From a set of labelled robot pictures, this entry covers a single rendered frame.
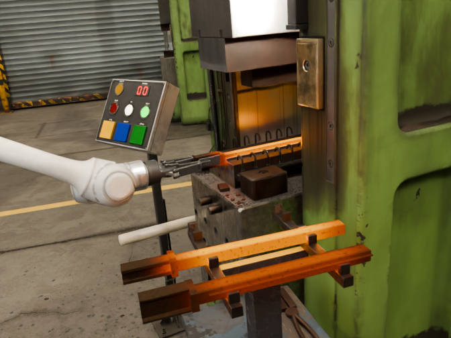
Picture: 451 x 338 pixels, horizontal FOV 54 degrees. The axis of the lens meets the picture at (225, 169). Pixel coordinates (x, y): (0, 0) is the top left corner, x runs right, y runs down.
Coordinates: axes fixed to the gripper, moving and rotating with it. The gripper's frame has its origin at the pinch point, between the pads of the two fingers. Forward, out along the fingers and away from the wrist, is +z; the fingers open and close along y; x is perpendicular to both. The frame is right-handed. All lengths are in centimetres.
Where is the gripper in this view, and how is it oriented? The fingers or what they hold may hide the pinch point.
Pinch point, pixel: (208, 160)
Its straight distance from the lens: 138.7
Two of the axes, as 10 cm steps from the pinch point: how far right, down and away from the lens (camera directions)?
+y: 4.3, 2.7, -8.6
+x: -0.7, -9.4, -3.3
